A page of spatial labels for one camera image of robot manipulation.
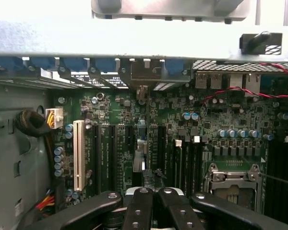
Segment green motherboard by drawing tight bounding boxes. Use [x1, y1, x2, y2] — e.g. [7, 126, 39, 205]
[48, 88, 288, 216]

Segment metal rear port block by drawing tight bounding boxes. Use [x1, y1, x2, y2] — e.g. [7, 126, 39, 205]
[195, 72, 261, 98]

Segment short black expansion slot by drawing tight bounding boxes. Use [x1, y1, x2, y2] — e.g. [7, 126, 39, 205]
[125, 124, 134, 154]

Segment grey power supply unit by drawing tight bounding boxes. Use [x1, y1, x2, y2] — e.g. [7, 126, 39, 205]
[0, 81, 51, 230]

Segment white PCI slot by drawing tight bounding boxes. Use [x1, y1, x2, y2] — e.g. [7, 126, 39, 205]
[73, 119, 85, 192]

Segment grey parts rack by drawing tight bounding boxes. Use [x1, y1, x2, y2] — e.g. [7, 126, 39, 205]
[90, 0, 252, 24]

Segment metal CPU socket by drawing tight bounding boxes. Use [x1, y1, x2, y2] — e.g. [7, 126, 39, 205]
[204, 162, 262, 211]

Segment CPU socket locking lever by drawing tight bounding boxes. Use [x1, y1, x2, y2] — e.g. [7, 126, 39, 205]
[258, 172, 288, 186]

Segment yellow red power wires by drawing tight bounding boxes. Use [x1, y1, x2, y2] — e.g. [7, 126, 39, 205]
[35, 189, 56, 215]

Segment black RAM slot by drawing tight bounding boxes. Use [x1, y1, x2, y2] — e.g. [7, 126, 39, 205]
[184, 141, 194, 196]
[194, 136, 204, 192]

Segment red black twisted wire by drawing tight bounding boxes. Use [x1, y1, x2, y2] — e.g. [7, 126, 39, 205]
[201, 62, 288, 105]

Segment black open PC case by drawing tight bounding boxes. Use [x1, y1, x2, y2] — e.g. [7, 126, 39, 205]
[0, 19, 288, 230]

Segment black sleeved wire bundle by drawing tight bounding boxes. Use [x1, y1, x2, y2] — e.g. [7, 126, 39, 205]
[14, 109, 54, 144]

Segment white power connector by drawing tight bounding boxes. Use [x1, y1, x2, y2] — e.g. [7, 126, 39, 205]
[45, 107, 64, 130]

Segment black case lock latch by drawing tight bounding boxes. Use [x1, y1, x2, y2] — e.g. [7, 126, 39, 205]
[239, 32, 283, 56]

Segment blue slot cover retainer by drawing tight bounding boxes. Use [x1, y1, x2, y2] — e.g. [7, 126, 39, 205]
[0, 56, 192, 81]

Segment long black expansion slot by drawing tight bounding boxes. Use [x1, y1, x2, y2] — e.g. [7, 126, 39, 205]
[92, 123, 102, 192]
[157, 126, 167, 173]
[108, 124, 118, 192]

